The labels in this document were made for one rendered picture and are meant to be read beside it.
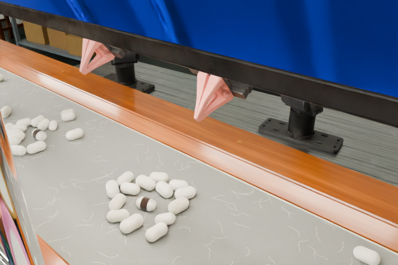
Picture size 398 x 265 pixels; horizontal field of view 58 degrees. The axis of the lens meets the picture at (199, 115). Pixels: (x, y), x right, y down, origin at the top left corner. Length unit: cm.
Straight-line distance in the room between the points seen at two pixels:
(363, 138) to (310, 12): 77
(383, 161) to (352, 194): 30
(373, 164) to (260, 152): 31
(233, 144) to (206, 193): 13
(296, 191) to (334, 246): 11
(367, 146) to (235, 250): 52
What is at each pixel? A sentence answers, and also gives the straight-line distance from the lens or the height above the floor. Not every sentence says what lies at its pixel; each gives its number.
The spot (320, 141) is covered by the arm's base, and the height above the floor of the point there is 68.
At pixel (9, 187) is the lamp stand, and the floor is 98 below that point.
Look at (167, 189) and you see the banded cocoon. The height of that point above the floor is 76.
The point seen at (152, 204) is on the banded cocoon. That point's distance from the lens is 57.
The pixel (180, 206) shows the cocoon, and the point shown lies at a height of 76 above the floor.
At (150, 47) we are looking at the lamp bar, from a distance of 29.
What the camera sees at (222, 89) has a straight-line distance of 61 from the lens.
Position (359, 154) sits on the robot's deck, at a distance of 91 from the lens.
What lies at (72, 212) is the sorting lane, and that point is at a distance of 61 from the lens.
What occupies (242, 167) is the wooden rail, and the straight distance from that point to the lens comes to 65.
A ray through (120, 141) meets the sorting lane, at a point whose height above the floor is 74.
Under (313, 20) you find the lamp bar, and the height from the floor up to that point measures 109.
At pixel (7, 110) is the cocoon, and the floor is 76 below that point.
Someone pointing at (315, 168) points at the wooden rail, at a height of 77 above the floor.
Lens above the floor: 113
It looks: 28 degrees down
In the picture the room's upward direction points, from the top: straight up
